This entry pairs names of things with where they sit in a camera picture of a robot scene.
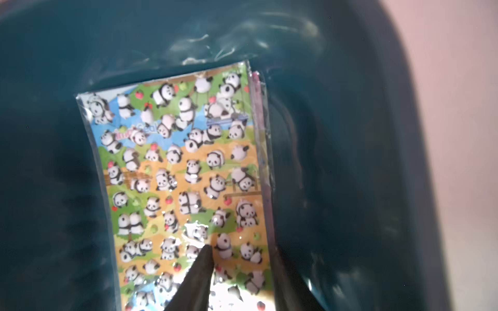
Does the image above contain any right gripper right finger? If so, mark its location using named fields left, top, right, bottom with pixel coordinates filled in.
left=271, top=246, right=324, bottom=311

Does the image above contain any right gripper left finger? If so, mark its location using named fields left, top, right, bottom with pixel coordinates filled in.
left=164, top=245, right=215, bottom=311

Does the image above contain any teal storage box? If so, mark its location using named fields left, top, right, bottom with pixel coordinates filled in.
left=1, top=1, right=451, bottom=310

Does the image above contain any panda sticker sheet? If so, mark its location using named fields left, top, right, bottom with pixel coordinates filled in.
left=76, top=61, right=276, bottom=310

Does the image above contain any blue penguin sticker sheet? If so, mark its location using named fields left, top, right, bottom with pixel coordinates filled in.
left=249, top=71, right=272, bottom=205

